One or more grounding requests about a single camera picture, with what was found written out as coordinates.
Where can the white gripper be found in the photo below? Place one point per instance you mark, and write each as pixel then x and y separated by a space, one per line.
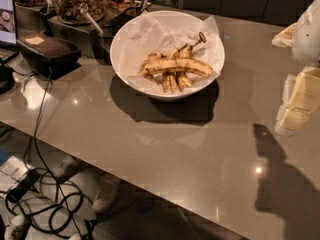
pixel 308 34

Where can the spotted yellow banana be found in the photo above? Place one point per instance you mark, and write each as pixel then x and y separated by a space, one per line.
pixel 177 65

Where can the banana bunch in bowl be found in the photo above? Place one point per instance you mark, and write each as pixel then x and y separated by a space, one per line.
pixel 172 81

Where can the white bowl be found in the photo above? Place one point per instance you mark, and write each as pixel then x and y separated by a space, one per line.
pixel 163 31

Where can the white paper liner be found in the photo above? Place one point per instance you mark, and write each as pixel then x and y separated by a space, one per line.
pixel 168 55

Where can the dark tray with snacks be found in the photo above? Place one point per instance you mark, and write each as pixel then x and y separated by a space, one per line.
pixel 121 11

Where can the black rounded device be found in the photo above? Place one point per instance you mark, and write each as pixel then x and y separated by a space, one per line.
pixel 49 56

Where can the white chair base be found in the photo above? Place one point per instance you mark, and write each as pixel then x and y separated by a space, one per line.
pixel 61 209

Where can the laptop screen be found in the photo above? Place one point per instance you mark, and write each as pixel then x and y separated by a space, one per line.
pixel 8 31

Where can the papers on floor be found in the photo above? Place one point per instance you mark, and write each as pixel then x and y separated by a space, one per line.
pixel 12 172

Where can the white scoop handle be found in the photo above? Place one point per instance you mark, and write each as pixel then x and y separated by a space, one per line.
pixel 88 17

